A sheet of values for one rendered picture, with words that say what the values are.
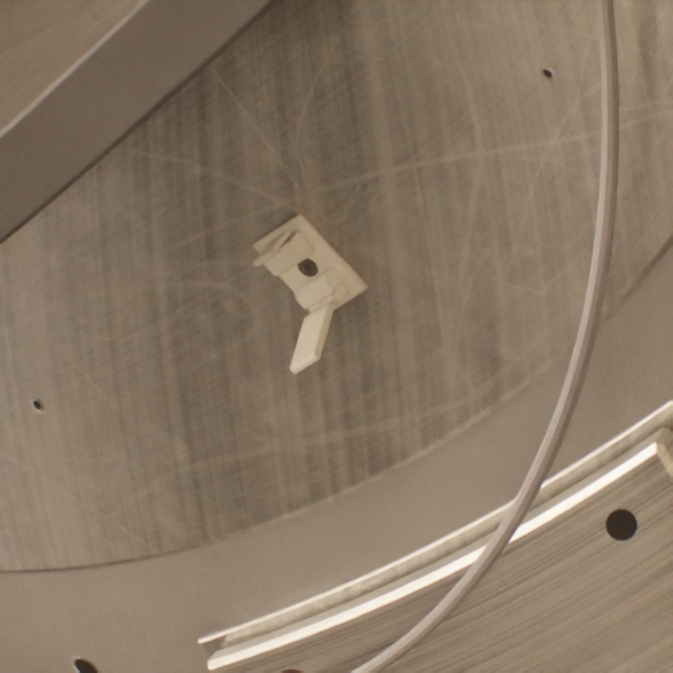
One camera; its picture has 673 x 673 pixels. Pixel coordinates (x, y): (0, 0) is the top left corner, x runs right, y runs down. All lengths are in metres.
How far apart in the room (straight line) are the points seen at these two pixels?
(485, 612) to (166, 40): 0.19
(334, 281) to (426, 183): 0.04
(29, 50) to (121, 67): 0.14
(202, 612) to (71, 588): 0.04
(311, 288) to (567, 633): 0.11
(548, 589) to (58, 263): 0.14
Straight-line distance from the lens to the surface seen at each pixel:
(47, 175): 0.91
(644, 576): 0.96
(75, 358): 1.00
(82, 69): 0.89
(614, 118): 0.85
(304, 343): 0.95
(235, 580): 1.03
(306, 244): 0.95
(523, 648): 0.99
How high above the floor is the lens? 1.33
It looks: 35 degrees down
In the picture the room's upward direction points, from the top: 6 degrees counter-clockwise
